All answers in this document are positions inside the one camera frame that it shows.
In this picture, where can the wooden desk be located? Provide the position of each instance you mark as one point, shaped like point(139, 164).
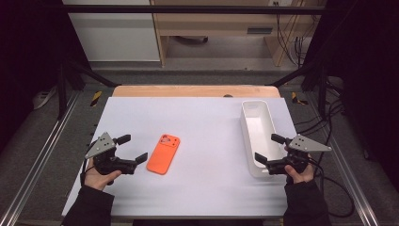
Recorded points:
point(213, 23)

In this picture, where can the aluminium rail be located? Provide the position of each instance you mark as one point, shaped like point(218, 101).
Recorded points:
point(337, 157)
point(31, 179)

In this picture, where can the wooden table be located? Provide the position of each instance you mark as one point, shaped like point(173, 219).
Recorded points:
point(188, 91)

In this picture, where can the dark curtain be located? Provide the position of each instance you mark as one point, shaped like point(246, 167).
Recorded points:
point(28, 47)
point(370, 62)

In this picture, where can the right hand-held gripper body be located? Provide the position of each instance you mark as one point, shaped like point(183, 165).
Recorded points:
point(306, 145)

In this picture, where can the person's left hand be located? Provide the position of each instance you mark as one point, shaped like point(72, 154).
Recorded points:
point(97, 180)

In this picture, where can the white cabinet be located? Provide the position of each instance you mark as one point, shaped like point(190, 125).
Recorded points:
point(116, 37)

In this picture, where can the white plastic bin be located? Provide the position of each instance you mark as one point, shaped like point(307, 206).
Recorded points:
point(257, 125)

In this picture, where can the person's right hand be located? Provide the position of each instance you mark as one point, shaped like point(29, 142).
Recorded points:
point(298, 176)

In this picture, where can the grey desk label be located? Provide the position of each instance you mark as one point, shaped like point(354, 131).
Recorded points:
point(259, 30)

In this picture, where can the orange phone case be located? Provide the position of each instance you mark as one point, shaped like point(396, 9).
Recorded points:
point(163, 157)

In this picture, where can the yellow black tape marker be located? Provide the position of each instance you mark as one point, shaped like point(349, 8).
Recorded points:
point(295, 98)
point(96, 98)

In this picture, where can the black frame strut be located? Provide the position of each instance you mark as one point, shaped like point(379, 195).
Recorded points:
point(62, 94)
point(321, 91)

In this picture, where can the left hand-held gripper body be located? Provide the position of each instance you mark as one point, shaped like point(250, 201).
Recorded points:
point(108, 163)

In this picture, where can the black horizontal frame bar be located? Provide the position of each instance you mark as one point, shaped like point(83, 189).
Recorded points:
point(188, 9)

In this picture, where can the white power strip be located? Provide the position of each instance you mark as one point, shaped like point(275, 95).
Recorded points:
point(44, 99)

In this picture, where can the white table mat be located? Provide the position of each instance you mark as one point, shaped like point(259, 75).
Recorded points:
point(194, 125)

